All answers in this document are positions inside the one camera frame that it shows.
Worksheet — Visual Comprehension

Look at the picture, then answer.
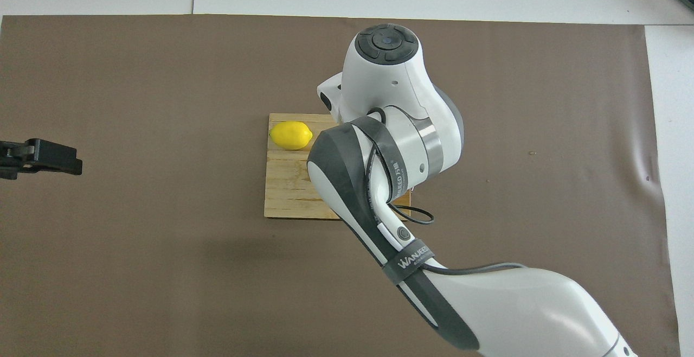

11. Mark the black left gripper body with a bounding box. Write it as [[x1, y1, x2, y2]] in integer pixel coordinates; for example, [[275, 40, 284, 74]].
[[0, 140, 29, 180]]

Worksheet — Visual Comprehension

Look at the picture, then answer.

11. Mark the brown paper table mat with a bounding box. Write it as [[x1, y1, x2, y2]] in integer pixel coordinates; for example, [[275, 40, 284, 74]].
[[0, 14, 681, 357]]

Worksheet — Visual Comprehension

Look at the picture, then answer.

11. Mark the wooden cutting board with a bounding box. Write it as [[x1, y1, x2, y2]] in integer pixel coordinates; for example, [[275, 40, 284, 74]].
[[264, 113, 412, 221]]

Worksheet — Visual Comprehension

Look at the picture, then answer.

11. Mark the yellow lemon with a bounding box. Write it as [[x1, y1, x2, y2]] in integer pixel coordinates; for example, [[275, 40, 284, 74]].
[[269, 121, 314, 150]]

